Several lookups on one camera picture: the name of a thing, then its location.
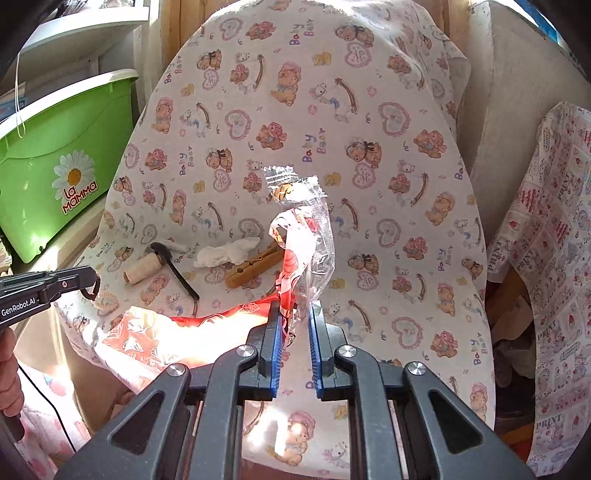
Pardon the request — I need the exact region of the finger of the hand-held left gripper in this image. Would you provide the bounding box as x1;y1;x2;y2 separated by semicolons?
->
44;265;101;301

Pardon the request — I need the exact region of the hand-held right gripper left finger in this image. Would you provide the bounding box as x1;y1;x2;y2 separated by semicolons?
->
54;300;296;480

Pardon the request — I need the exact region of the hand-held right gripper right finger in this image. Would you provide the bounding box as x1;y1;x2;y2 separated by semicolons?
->
307;302;539;480

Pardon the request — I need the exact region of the beige thread spool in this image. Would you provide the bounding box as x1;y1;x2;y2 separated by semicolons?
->
122;258;166;283

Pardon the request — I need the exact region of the wooden clothespin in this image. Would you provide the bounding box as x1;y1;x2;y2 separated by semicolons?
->
225;244;284;289

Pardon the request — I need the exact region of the red patterned plastic bag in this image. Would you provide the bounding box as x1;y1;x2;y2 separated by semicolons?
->
99;208;324;384

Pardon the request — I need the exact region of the clear plastic wrapper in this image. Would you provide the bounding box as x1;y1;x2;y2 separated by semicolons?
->
262;164;335;319

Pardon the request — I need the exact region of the white tissue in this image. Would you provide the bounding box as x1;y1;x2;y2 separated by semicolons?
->
193;237;262;268

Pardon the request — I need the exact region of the person's left hand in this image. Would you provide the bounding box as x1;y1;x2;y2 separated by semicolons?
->
0;330;25;418

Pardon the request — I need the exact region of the pink blanket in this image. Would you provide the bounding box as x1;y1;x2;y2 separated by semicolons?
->
18;360;98;480

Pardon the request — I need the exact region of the green plastic storage box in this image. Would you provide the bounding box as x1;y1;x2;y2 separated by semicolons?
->
0;68;141;265

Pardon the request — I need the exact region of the teddy bear printed board cover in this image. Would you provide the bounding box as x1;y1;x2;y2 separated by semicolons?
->
51;0;497;469

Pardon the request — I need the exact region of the pink printed cloth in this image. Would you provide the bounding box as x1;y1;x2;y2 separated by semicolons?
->
485;100;591;476

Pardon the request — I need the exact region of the white shelf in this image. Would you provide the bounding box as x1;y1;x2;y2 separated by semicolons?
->
18;0;151;70

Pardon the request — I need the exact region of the white cushion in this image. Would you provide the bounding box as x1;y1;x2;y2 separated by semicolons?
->
462;0;591;195

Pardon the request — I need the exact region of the black cable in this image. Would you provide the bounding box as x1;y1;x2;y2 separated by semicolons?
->
16;357;77;453

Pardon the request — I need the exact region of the white string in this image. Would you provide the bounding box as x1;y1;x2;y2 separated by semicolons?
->
13;51;26;139

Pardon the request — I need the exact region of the wooden post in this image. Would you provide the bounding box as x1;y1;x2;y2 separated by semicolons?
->
159;0;206;79

